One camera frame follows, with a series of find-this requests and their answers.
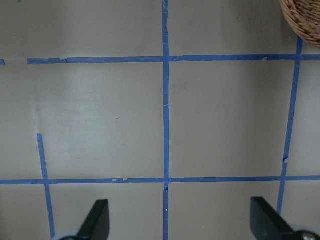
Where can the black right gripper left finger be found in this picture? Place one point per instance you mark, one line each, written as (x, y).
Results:
(97, 223)

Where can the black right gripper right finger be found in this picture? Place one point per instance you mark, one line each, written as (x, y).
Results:
(267, 224)

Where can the woven wicker basket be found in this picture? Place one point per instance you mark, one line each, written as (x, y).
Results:
(303, 16)

